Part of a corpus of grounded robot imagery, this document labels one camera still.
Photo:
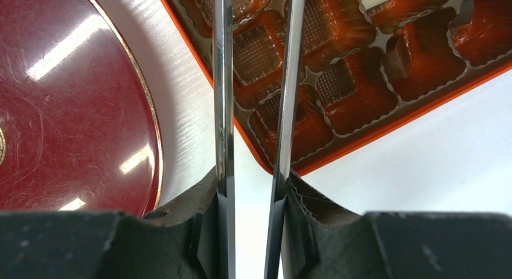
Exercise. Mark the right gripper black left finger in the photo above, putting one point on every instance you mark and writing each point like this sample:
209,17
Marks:
176,240

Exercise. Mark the orange chocolate box with dividers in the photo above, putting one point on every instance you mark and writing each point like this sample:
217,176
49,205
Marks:
345,97

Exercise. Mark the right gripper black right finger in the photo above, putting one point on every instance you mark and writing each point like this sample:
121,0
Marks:
325,240

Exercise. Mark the round red lacquer tray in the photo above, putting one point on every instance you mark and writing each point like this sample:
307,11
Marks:
78,126

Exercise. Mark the metal tongs with white handle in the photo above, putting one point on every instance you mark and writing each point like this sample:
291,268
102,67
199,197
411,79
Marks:
224,128

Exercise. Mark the dark chocolate piece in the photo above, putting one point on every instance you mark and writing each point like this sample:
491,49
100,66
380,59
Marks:
396,60

